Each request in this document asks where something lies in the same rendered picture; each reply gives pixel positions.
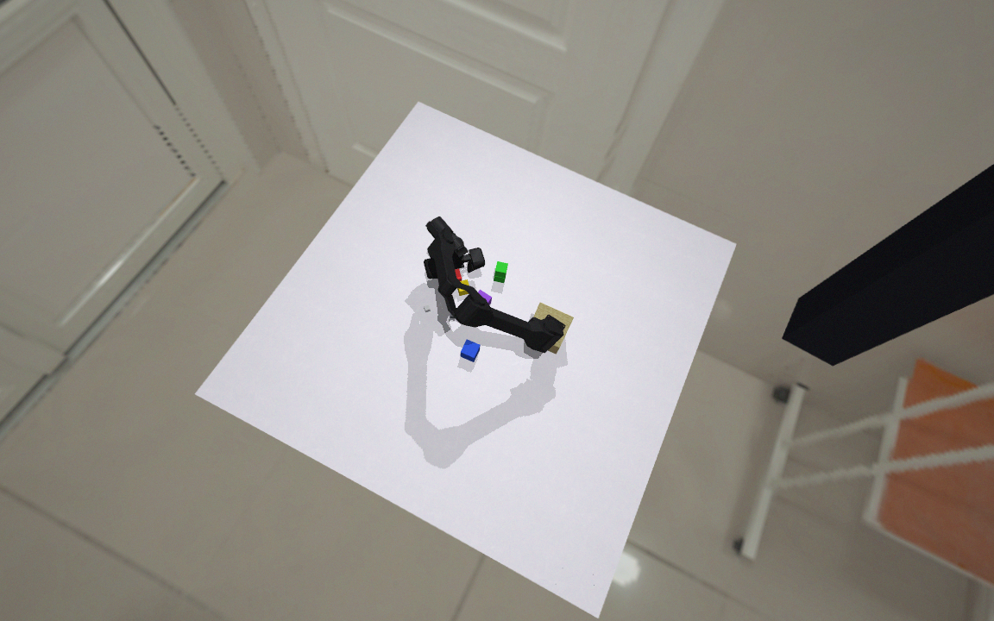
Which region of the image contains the blue cube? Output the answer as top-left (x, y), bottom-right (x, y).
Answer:
top-left (461, 340), bottom-right (481, 362)

